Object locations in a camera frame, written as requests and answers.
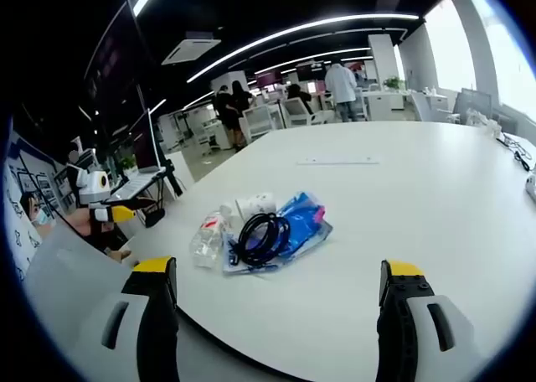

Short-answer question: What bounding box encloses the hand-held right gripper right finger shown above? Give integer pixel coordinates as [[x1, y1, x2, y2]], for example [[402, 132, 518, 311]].
[[375, 259, 479, 382]]

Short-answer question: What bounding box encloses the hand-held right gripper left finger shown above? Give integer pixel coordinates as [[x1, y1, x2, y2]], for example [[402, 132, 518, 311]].
[[71, 255, 182, 382]]

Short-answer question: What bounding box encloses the clear plastic bottle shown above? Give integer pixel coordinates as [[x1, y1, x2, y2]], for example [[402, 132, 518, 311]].
[[190, 212, 229, 270]]

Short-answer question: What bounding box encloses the black cable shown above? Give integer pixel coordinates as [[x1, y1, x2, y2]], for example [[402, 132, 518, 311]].
[[497, 132, 536, 173], [229, 212, 292, 266]]

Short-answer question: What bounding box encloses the blue plastic bag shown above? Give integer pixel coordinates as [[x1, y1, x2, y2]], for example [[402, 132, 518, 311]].
[[220, 191, 334, 276]]

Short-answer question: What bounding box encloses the white laptop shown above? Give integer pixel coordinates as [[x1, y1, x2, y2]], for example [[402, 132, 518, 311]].
[[106, 166, 168, 202]]

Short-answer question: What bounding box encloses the white table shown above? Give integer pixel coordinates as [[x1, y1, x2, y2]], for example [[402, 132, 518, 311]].
[[24, 120, 536, 382]]

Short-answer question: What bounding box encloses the white chair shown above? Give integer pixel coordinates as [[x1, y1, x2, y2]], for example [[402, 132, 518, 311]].
[[282, 96, 319, 127], [241, 104, 277, 144]]

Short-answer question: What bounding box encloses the white strip on table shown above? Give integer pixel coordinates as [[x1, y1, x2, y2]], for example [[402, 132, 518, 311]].
[[296, 157, 380, 167]]

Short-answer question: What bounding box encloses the ceiling air conditioner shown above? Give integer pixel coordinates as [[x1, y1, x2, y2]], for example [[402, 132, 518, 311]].
[[161, 32, 222, 67]]

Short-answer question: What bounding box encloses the grey desk monitor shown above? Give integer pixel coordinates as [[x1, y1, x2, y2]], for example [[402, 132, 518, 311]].
[[454, 87, 493, 126]]

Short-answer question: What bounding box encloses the green potted plant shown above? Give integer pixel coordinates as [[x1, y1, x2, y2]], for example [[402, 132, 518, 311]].
[[383, 75, 406, 93]]

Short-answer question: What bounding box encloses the wall poster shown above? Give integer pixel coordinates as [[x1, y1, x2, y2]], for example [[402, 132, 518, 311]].
[[3, 132, 59, 282]]

